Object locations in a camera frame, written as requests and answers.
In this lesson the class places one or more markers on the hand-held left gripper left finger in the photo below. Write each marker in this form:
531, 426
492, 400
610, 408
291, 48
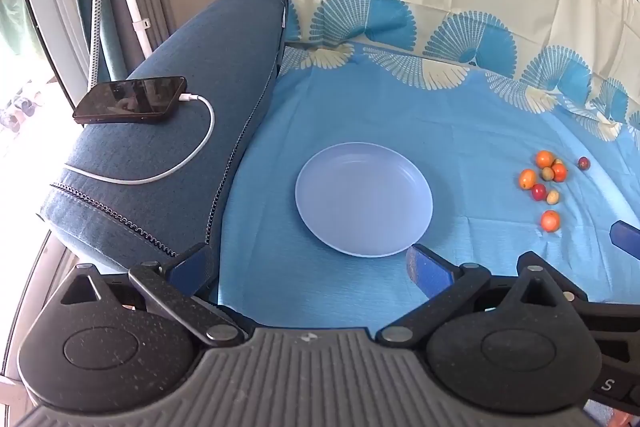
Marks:
189, 265

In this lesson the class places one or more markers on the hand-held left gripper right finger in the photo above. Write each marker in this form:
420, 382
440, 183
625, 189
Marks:
426, 268

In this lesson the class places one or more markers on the small orange fruit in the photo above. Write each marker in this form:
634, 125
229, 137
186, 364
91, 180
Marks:
527, 179
550, 220
559, 172
544, 158

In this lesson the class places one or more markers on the blue fan-print bedsheet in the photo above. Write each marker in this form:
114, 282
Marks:
475, 117

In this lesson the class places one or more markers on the blue sofa armrest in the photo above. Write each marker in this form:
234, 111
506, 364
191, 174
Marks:
165, 187

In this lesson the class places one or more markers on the lavender plastic plate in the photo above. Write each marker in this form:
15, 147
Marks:
363, 199

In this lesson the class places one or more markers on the dark red cherry tomato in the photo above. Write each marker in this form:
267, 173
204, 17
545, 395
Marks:
583, 163

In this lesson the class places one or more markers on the bright red cherry tomato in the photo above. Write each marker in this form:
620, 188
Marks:
538, 192

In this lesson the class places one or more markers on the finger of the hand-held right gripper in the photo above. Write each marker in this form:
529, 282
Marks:
626, 237

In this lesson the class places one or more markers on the row of shoes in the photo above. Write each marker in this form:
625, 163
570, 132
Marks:
20, 107

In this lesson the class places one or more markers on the black smartphone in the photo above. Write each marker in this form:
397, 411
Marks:
131, 99

